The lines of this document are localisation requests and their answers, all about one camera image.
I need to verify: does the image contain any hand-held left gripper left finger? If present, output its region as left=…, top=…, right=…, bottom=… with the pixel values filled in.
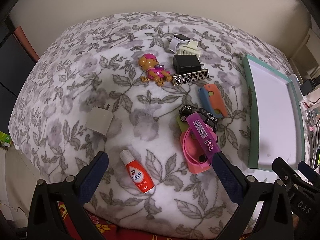
left=29, top=151, right=110, bottom=240

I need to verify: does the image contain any purple pen case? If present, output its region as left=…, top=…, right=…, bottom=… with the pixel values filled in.
left=186, top=112, right=222, bottom=165

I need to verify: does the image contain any patterned metal lighter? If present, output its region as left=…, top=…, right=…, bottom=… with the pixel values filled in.
left=172, top=69, right=210, bottom=86

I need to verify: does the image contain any green packet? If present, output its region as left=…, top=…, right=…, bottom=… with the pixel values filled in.
left=0, top=131, right=12, bottom=148

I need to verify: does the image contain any black toy car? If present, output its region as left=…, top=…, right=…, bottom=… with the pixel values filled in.
left=179, top=106, right=218, bottom=133

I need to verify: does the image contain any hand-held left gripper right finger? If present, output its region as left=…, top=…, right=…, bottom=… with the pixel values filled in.
left=212, top=152, right=292, bottom=240

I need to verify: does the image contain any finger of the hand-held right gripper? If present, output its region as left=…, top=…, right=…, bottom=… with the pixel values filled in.
left=297, top=161, right=320, bottom=181
left=272, top=156, right=301, bottom=188

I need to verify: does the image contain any cream plastic bracket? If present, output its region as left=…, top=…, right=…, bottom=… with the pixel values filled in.
left=178, top=40, right=202, bottom=58

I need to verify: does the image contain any red board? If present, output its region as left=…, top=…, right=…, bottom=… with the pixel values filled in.
left=14, top=26, right=40, bottom=63

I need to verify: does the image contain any floral grey white blanket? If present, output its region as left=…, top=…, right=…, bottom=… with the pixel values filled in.
left=9, top=11, right=304, bottom=238

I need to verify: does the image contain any pink wrist band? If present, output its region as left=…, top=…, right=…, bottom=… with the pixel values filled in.
left=182, top=126, right=218, bottom=167

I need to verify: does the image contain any white smartwatch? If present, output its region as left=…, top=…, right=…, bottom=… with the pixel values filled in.
left=168, top=34, right=191, bottom=54

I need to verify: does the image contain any dark furniture panel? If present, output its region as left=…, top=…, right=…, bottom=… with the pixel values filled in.
left=0, top=20, right=40, bottom=143

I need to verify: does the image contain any white charger adapter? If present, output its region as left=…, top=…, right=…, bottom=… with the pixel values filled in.
left=84, top=104, right=114, bottom=137

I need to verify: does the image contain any white power strip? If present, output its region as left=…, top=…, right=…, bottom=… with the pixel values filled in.
left=289, top=74, right=308, bottom=103

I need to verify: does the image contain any teal cardboard box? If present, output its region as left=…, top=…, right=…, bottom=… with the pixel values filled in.
left=242, top=54, right=306, bottom=172

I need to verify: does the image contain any red floral cloth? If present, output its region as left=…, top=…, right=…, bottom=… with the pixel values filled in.
left=57, top=201, right=295, bottom=240

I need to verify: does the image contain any yellow-green plastic piece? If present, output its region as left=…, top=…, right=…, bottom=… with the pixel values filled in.
left=176, top=114, right=190, bottom=133

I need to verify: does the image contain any black plugged-in charger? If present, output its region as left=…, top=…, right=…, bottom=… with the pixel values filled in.
left=300, top=79, right=316, bottom=96

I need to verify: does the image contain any black charger block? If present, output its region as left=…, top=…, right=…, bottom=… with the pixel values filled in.
left=172, top=54, right=204, bottom=74

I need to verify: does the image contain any orange stain remover bottle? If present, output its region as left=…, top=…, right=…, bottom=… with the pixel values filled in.
left=119, top=149, right=153, bottom=194

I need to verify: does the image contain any clear glass jar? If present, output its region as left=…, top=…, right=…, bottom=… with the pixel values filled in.
left=306, top=102, right=320, bottom=128

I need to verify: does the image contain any pink pup toy figure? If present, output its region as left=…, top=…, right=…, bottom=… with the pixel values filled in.
left=139, top=53, right=173, bottom=86

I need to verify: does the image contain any pink round holder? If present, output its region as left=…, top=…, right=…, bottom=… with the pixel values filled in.
left=180, top=127, right=218, bottom=174

